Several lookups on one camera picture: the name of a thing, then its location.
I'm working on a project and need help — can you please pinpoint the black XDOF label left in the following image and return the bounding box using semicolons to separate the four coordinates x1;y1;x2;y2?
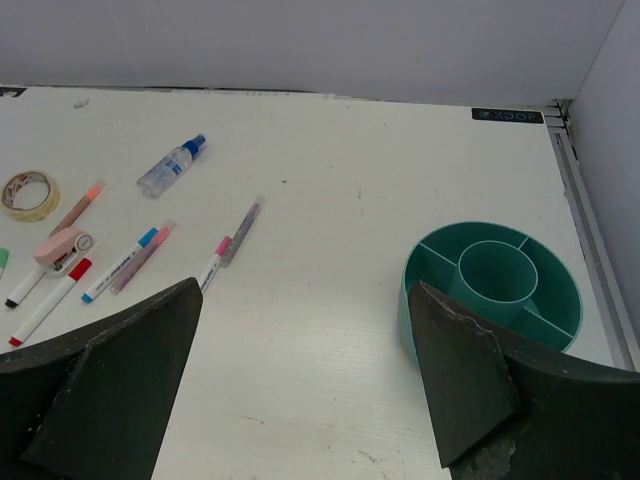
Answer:
0;87;26;98

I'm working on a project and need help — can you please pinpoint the green cap white marker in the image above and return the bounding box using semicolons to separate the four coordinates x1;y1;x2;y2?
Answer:
0;247;9;278

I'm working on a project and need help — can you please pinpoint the pink mini stapler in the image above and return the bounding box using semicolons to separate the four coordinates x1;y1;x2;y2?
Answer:
33;227;95;277

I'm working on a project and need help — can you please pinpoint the purple clear gel pen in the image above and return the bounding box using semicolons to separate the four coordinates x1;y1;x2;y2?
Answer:
220;195;266;268

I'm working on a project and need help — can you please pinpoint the blue cap white marker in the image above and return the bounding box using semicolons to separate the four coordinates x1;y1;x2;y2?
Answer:
81;227;158;304

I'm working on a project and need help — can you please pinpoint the red cap white marker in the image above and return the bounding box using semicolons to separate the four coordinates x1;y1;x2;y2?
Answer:
8;258;92;347

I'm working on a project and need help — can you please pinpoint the pink cap white marker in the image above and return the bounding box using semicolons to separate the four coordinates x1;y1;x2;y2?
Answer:
198;236;232;294

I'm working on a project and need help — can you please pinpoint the black cap white marker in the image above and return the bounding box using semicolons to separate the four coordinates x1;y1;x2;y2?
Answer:
5;265;46;309

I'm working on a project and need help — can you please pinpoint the beige tape roll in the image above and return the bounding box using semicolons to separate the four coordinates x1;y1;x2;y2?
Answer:
1;170;60;222

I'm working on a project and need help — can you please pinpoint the clear blue spray bottle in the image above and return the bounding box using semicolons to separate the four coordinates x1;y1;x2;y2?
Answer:
137;135;207;199

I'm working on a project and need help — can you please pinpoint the brown orange highlighter pen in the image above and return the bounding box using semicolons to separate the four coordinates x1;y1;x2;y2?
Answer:
49;179;106;237

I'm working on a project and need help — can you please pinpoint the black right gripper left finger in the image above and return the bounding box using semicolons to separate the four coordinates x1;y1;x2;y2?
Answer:
1;278;203;479

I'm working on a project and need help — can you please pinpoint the black xdof label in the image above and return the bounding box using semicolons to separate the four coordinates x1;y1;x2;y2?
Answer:
0;87;26;98
471;107;545;124

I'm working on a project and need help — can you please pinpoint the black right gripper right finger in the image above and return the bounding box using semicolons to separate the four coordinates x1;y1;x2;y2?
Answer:
409;282;639;479

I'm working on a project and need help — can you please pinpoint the teal round organizer container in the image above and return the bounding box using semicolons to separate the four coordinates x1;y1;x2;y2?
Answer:
397;221;583;361

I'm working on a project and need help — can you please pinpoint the pink clear highlighter pen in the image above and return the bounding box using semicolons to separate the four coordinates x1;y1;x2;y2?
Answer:
110;219;177;295

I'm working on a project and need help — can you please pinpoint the black XDOF label right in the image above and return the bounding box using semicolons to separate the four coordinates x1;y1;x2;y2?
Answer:
471;107;545;124

